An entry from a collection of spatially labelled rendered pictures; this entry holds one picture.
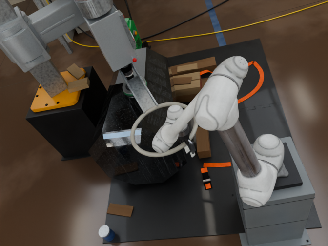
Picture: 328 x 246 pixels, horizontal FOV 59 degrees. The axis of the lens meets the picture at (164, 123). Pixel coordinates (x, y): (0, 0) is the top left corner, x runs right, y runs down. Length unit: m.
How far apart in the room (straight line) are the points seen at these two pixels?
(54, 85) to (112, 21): 1.09
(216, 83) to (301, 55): 2.71
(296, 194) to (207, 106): 0.92
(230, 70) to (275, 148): 0.58
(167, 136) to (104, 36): 0.91
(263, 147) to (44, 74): 2.02
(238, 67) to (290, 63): 2.52
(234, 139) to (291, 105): 2.03
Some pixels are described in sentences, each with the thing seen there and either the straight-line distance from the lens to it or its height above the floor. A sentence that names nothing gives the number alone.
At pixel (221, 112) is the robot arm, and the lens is 1.07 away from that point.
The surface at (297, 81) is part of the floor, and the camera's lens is 3.46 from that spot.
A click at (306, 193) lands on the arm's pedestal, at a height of 0.80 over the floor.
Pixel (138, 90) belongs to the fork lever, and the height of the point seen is 0.94.
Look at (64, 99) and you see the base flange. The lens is 2.88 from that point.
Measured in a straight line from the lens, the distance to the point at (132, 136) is 2.03.
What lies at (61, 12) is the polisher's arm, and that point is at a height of 1.43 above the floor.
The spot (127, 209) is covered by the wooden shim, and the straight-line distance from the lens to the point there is 2.82.
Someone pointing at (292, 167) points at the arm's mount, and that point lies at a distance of 1.85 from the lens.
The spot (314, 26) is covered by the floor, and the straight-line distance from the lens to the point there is 4.21.
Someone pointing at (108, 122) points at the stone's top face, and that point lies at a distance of 2.36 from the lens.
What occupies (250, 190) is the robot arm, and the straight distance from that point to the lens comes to 1.51.
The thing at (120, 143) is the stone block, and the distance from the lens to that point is 2.27.
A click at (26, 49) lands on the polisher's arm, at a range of 2.64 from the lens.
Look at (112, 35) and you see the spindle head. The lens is 2.12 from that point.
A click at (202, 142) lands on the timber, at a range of 2.82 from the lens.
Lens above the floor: 2.44
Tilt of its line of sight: 49 degrees down
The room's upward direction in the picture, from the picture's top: 23 degrees counter-clockwise
